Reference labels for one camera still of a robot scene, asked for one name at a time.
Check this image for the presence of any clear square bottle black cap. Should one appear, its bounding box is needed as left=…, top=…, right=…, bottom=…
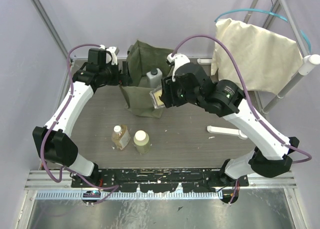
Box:
left=149, top=86, right=165, bottom=109

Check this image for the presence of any white square bottle black cap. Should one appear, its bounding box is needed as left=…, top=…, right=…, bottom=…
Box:
left=146, top=68, right=163, bottom=89

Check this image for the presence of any olive green canvas bag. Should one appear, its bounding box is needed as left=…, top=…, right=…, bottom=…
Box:
left=120, top=40, right=173, bottom=119

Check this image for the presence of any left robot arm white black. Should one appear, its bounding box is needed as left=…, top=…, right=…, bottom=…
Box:
left=32, top=44, right=132, bottom=187

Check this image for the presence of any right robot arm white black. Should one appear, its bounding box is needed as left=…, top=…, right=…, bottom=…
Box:
left=160, top=62, right=299, bottom=186

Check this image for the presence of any cream cloth bag on rack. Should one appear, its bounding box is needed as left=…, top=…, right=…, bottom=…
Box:
left=215, top=18, right=303, bottom=95

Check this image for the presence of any yellow-green round bottle white cap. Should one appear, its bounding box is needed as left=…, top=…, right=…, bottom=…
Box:
left=133, top=130, right=151, bottom=154

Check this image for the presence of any amber bottle white cap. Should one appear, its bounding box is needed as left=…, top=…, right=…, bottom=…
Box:
left=111, top=124, right=131, bottom=151

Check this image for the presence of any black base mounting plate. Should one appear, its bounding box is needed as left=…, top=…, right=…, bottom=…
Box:
left=70, top=167, right=251, bottom=194

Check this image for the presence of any teal plastic hanger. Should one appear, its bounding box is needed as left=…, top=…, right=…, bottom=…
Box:
left=214, top=8, right=312, bottom=52

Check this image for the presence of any white grey clothes rack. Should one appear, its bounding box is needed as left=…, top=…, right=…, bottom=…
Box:
left=196, top=0, right=320, bottom=141

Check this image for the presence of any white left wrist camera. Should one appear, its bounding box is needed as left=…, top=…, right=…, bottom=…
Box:
left=99, top=44, right=119, bottom=65

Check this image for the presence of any aluminium frame rail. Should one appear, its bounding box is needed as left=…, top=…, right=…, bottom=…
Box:
left=24, top=168, right=297, bottom=204

